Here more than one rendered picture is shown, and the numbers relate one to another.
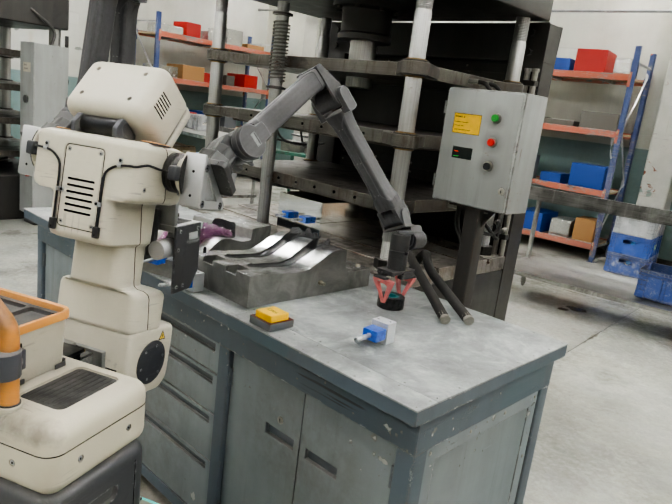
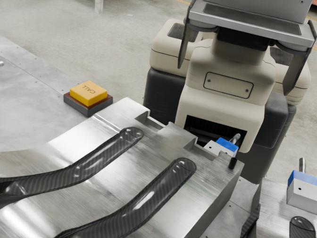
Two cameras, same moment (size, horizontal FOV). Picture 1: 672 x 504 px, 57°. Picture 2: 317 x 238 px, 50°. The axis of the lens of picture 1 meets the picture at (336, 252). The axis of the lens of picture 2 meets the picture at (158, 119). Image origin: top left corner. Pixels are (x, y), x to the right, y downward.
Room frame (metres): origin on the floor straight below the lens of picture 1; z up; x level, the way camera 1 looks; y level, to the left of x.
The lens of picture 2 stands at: (2.15, 0.17, 1.25)
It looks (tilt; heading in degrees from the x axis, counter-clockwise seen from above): 36 degrees down; 168
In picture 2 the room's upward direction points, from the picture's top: 11 degrees clockwise
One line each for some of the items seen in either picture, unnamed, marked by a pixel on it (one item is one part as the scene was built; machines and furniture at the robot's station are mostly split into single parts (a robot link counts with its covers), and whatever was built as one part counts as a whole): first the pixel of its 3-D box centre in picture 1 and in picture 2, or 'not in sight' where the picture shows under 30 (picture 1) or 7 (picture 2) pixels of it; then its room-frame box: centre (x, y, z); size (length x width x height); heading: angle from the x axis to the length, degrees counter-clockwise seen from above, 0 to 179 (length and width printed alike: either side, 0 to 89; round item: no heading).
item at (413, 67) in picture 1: (360, 86); not in sight; (2.90, -0.02, 1.45); 1.29 x 0.82 x 0.19; 48
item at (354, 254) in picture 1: (339, 234); not in sight; (2.91, -0.01, 0.76); 1.30 x 0.84 x 0.07; 48
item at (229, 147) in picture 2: (179, 282); (225, 148); (1.65, 0.42, 0.83); 0.13 x 0.05 x 0.05; 139
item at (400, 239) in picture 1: (401, 241); not in sight; (1.77, -0.18, 1.00); 0.07 x 0.06 x 0.07; 140
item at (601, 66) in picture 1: (537, 146); not in sight; (7.73, -2.28, 1.17); 2.06 x 0.65 x 2.34; 51
